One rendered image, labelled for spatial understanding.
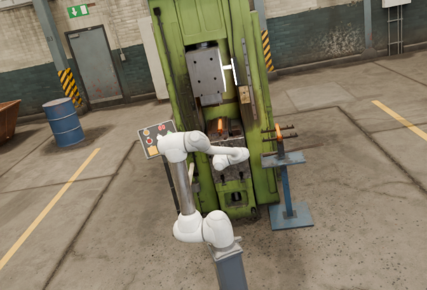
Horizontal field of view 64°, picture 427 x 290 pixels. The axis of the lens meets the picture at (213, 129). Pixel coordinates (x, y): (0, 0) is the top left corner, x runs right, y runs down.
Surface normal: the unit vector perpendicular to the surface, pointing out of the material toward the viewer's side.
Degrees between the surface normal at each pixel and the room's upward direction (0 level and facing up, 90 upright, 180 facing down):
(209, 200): 90
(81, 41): 90
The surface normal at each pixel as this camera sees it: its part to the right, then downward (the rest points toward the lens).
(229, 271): 0.31, 0.28
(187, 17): -0.03, 0.36
